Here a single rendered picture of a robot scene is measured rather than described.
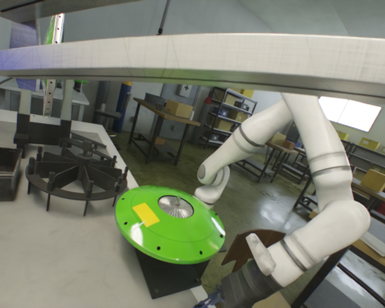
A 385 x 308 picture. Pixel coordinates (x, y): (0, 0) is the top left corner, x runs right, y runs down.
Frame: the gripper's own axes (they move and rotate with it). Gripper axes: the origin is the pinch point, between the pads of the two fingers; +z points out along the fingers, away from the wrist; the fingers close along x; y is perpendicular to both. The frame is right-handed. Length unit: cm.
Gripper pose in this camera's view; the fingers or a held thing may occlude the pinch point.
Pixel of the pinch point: (200, 306)
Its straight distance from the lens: 52.2
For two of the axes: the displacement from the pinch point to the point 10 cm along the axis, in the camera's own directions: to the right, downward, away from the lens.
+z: -7.1, 6.7, 2.2
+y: 7.0, 6.6, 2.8
